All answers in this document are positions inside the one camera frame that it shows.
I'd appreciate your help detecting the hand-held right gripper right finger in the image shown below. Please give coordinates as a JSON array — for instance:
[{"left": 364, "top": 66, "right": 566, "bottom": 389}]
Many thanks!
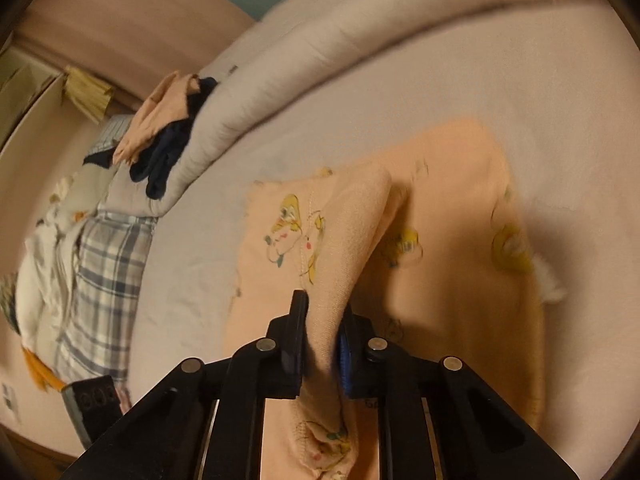
[{"left": 339, "top": 309, "right": 579, "bottom": 480}]

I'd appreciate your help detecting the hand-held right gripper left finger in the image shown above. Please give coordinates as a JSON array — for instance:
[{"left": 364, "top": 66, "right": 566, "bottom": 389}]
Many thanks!
[{"left": 60, "top": 289, "right": 309, "bottom": 480}]

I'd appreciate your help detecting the peach cartoon print shirt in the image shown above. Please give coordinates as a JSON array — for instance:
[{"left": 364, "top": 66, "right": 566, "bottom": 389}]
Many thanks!
[{"left": 220, "top": 117, "right": 568, "bottom": 480}]

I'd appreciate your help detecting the orange cloth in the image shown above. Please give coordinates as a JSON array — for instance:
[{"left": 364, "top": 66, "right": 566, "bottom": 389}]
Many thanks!
[{"left": 21, "top": 347, "right": 67, "bottom": 394}]

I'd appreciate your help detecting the blue plaid blanket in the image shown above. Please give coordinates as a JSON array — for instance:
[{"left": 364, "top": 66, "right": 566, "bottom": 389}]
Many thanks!
[{"left": 52, "top": 212, "right": 157, "bottom": 397}]

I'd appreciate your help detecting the white crumpled cloth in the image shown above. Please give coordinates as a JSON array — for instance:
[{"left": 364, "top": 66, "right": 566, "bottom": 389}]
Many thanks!
[{"left": 9, "top": 175, "right": 101, "bottom": 361}]

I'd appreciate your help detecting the grey green pillow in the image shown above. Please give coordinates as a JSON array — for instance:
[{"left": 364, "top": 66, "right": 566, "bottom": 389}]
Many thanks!
[{"left": 64, "top": 160, "right": 122, "bottom": 212}]

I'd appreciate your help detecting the dark navy garment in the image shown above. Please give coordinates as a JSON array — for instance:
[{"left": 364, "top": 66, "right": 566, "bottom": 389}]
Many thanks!
[{"left": 129, "top": 77, "right": 221, "bottom": 200}]

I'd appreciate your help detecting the blue striped pillow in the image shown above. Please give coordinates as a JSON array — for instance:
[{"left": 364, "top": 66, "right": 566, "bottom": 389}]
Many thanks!
[{"left": 90, "top": 114, "right": 137, "bottom": 154}]

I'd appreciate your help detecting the folded peach garment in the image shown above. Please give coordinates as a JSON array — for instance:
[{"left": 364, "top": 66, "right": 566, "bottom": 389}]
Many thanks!
[{"left": 112, "top": 71, "right": 202, "bottom": 166}]

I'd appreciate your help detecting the yellow pleated cloth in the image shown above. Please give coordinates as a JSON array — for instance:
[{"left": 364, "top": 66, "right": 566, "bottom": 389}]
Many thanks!
[{"left": 62, "top": 65, "right": 117, "bottom": 124}]

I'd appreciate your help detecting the grey duvet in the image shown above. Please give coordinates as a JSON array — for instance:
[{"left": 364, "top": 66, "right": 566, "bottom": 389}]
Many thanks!
[{"left": 107, "top": 0, "right": 616, "bottom": 216}]

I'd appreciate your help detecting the cream cabinet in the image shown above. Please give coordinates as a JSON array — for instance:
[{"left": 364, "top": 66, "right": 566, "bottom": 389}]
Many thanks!
[{"left": 0, "top": 42, "right": 67, "bottom": 157}]

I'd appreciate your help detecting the pink curtain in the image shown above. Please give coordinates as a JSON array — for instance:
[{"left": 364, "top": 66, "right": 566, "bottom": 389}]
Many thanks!
[{"left": 14, "top": 0, "right": 262, "bottom": 107}]

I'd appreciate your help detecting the white wall socket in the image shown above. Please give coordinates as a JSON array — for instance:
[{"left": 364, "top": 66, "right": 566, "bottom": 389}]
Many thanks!
[{"left": 0, "top": 382, "right": 22, "bottom": 424}]

